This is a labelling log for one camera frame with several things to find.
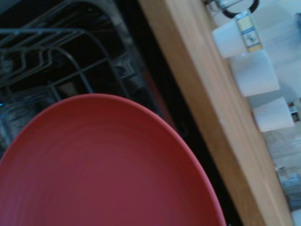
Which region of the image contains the large white mug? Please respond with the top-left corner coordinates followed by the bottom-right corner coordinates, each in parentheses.
top-left (231, 51), bottom-right (281, 97)

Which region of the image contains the yellow printed box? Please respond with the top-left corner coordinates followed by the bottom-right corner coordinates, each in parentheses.
top-left (234, 11), bottom-right (263, 53)

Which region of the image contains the glass French press black handle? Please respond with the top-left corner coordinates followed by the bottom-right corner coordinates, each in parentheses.
top-left (203, 0), bottom-right (260, 19)

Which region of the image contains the small white cup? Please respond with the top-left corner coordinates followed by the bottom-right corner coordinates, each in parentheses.
top-left (252, 97), bottom-right (295, 133)

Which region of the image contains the wire dishwasher upper rack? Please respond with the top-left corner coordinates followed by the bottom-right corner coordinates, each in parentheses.
top-left (0, 22), bottom-right (148, 153)

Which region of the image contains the red plate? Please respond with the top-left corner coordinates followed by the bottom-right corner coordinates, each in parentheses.
top-left (0, 93), bottom-right (228, 226)

